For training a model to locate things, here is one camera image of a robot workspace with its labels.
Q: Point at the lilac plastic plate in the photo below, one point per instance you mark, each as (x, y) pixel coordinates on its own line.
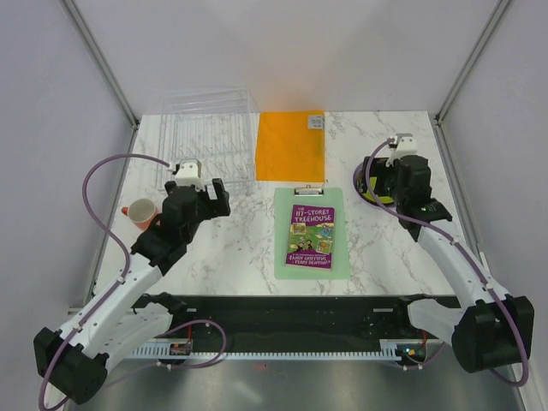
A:
(361, 189)

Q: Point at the purple treehouse book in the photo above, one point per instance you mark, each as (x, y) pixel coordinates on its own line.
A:
(311, 237)

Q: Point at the orange folder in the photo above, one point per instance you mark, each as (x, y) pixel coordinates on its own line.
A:
(291, 147)

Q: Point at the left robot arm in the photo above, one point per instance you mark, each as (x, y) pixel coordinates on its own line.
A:
(77, 357)

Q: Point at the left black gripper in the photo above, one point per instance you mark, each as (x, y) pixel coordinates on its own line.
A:
(215, 207)

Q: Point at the white wire dish rack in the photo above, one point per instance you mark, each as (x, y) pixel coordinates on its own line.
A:
(214, 127)

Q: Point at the orange and white mug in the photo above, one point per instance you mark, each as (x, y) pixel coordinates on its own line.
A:
(141, 213)

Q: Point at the mint green clipboard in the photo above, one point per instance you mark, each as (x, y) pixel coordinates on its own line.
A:
(284, 200)

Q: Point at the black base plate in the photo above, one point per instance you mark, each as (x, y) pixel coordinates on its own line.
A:
(294, 323)

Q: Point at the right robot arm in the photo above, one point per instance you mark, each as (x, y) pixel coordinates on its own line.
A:
(491, 328)

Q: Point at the white slotted cable duct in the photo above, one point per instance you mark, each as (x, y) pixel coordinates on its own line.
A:
(384, 349)

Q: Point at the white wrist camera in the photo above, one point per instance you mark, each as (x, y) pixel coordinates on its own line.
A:
(401, 145)
(188, 173)

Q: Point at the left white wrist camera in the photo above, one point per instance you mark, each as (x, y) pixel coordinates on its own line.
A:
(188, 173)

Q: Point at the green plate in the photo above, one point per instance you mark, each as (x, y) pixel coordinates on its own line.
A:
(380, 176)

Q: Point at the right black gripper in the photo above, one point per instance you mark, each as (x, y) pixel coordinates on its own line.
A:
(377, 168)

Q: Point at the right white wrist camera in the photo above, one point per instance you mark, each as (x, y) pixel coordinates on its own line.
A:
(401, 145)

